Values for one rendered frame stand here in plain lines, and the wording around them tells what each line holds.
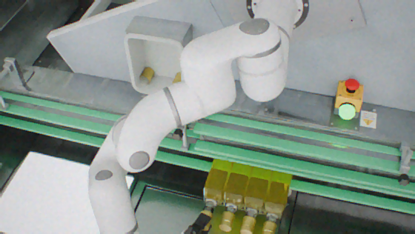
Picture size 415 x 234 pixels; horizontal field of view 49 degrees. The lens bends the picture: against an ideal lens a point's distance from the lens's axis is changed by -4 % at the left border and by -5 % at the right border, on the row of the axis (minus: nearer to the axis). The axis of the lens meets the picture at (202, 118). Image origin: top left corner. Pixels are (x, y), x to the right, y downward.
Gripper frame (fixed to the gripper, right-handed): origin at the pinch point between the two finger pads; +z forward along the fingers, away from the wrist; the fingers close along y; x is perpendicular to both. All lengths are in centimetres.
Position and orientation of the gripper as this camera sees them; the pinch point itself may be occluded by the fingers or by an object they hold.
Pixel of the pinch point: (203, 224)
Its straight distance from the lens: 128.3
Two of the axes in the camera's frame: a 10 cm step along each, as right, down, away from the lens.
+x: -8.5, -3.5, 3.9
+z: 5.2, -6.5, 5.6
